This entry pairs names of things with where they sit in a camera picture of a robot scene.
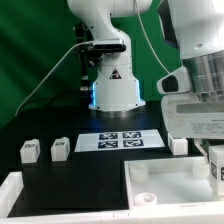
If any white cable behind robot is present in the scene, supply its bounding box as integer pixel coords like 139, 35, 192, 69
134, 0, 172, 75

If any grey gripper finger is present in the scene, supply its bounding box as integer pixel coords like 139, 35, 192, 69
193, 138, 209, 162

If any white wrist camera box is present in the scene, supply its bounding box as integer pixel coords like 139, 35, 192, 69
157, 66, 191, 94

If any white L-shaped obstacle fence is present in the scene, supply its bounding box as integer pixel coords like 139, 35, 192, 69
0, 172, 224, 224

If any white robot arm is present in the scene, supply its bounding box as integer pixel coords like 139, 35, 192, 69
67, 0, 224, 141

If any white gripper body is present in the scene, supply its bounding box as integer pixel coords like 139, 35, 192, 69
161, 93, 224, 139

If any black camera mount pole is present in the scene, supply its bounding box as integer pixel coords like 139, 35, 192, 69
73, 23, 95, 92

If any white sheet with markers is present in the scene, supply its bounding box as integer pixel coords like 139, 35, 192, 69
75, 129, 164, 152

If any white square table top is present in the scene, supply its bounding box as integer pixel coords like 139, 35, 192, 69
124, 157, 224, 209

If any grey camera on mount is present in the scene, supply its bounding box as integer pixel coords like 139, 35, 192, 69
92, 38, 126, 53

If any white camera cable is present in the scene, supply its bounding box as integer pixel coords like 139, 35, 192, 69
14, 40, 94, 118

